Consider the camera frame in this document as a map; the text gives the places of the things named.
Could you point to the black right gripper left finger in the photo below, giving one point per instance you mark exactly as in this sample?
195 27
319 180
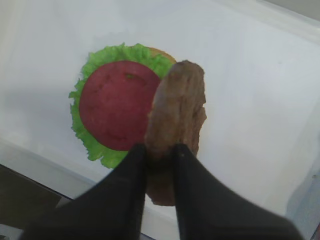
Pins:
111 210

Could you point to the white paper tray liner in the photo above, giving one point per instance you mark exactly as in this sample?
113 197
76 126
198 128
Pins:
237 87

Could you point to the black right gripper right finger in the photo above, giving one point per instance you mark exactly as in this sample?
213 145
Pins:
208 210

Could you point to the bun bottom under lettuce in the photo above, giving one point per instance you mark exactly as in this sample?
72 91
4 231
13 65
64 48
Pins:
156 52

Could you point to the red tomato slice on tray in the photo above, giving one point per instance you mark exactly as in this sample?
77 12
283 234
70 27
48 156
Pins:
115 102

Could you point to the white metal serving tray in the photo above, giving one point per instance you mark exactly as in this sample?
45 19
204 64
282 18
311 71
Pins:
250 50

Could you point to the green lettuce leaf on tray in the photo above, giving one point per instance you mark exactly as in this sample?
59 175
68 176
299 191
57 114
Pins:
139 53

